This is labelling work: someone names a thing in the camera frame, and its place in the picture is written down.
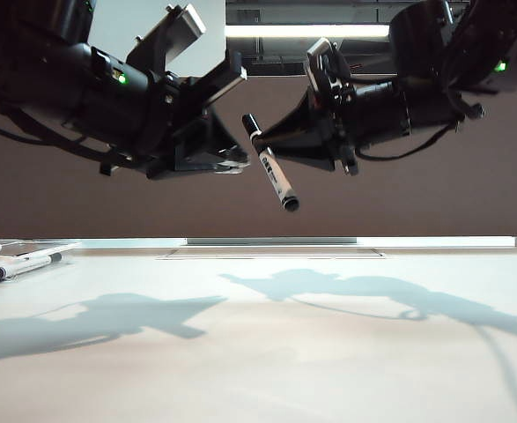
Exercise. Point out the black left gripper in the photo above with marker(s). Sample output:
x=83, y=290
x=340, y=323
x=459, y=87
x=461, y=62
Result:
x=152, y=114

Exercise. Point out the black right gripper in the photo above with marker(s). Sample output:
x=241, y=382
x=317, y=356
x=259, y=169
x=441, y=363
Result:
x=377, y=112

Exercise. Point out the black capped white marker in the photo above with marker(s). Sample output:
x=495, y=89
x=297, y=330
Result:
x=275, y=176

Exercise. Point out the clear plastic packaging box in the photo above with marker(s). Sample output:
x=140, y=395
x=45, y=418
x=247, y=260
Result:
x=20, y=249

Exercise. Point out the brown desk divider panel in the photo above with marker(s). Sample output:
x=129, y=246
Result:
x=258, y=216

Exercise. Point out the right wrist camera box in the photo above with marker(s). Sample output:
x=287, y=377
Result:
x=324, y=61

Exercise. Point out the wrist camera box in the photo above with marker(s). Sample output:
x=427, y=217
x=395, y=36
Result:
x=324, y=61
x=174, y=35

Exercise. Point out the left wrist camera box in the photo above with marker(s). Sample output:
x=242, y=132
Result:
x=174, y=35

